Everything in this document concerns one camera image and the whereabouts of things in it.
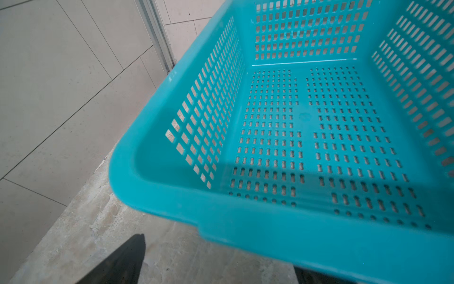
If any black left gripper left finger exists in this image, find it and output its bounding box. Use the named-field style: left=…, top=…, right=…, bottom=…
left=78, top=234, right=146, bottom=284

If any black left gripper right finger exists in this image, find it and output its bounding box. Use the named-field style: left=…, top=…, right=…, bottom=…
left=294, top=267, right=354, bottom=284

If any teal plastic basket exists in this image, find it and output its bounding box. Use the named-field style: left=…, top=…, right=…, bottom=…
left=109, top=1, right=454, bottom=284

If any aluminium corner post left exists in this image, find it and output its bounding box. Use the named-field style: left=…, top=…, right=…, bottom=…
left=135, top=0, right=176, bottom=73

